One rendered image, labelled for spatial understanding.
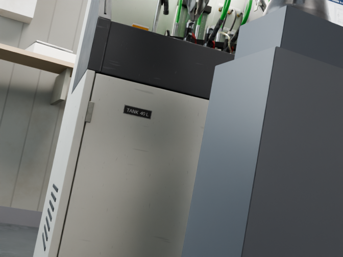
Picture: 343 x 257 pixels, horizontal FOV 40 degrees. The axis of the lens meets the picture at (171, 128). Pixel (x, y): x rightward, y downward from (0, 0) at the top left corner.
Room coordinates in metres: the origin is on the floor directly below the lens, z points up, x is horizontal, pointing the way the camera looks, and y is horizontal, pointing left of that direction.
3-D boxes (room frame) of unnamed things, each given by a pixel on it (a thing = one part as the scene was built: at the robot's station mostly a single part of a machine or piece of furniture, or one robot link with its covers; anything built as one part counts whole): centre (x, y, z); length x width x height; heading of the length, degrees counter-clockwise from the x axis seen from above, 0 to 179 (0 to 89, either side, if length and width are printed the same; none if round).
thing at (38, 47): (3.29, 0.93, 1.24); 0.37 x 0.36 x 0.09; 112
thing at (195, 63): (1.45, -0.06, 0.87); 0.62 x 0.04 x 0.16; 106
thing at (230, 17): (2.00, -0.16, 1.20); 0.13 x 0.03 x 0.31; 106
